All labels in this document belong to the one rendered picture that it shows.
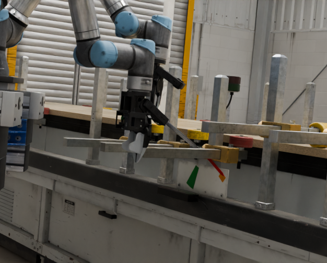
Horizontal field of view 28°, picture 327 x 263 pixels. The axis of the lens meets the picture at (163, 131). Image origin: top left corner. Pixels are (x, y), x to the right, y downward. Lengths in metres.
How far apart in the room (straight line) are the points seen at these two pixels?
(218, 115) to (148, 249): 0.93
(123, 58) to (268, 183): 0.58
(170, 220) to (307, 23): 9.85
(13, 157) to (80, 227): 1.20
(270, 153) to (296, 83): 10.08
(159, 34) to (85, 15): 0.42
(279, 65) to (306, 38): 10.03
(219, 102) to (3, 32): 0.76
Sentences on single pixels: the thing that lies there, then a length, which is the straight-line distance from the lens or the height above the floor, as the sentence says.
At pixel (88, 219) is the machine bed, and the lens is 3.32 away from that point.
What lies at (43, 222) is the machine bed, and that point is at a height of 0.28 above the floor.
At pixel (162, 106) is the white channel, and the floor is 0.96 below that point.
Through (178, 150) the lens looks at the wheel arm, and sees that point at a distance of 2.04.
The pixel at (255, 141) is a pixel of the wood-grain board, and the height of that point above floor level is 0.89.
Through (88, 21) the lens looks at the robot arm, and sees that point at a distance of 1.97.
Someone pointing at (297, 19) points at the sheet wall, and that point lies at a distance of 12.28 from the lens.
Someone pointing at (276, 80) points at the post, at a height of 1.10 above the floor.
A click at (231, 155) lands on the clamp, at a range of 2.15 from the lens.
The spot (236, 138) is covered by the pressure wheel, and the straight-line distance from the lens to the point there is 2.20.
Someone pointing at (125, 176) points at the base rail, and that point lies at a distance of 2.56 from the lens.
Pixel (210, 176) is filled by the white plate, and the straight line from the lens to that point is 2.20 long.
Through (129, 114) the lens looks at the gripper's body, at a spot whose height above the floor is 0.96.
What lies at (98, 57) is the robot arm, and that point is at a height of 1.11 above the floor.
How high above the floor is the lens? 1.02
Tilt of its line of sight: 3 degrees down
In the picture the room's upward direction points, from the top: 5 degrees clockwise
